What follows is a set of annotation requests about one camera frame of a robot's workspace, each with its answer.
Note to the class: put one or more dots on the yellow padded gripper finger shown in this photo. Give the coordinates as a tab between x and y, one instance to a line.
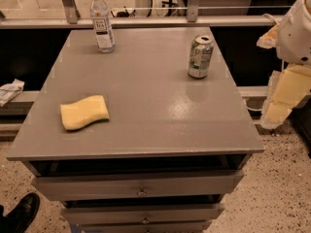
286	90
268	40

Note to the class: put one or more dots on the green 7up soda can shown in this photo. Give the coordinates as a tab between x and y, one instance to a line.
200	56

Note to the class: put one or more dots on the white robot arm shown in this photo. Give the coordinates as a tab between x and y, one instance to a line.
291	38

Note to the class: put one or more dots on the clear plastic water bottle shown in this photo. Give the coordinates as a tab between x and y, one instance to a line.
99	13

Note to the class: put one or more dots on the grey drawer cabinet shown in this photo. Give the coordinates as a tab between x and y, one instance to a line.
161	119

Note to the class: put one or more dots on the middle grey drawer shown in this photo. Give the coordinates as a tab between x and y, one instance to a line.
143	214

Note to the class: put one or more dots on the grey drawer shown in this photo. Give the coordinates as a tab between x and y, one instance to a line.
143	214
170	227
138	185

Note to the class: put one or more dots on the bottom grey drawer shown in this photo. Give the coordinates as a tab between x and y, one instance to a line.
170	227

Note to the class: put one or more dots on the yellow sponge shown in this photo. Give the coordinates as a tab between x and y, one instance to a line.
83	112

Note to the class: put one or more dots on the top grey drawer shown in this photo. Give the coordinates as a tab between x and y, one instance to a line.
138	185

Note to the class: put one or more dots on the folded white cloth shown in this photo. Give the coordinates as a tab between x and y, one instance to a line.
9	91

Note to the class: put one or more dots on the black leather shoe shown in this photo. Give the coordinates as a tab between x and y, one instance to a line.
21	216

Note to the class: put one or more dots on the metal railing frame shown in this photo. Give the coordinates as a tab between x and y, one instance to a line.
32	14

